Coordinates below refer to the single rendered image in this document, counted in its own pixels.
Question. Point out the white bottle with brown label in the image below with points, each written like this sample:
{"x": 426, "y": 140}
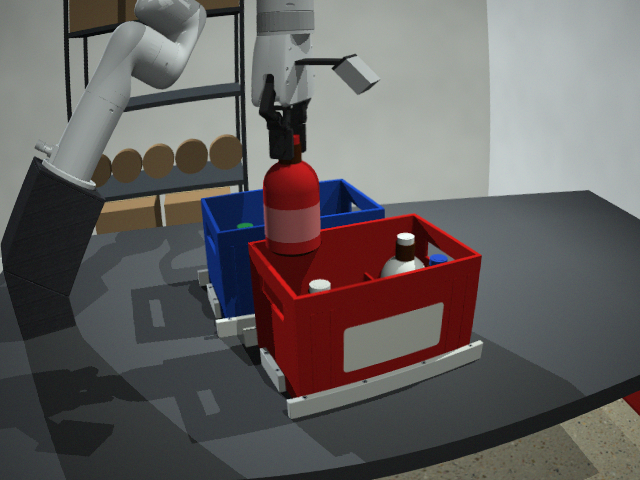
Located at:
{"x": 404, "y": 259}

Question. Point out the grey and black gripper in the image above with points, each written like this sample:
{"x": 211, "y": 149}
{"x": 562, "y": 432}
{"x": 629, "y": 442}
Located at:
{"x": 274, "y": 67}

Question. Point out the blue plastic crate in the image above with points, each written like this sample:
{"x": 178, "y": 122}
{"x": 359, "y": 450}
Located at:
{"x": 228, "y": 257}

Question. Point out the red plastic crate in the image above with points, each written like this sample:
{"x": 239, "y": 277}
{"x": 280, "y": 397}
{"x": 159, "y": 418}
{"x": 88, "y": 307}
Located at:
{"x": 360, "y": 329}

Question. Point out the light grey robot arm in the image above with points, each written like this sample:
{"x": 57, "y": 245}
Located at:
{"x": 135, "y": 50}

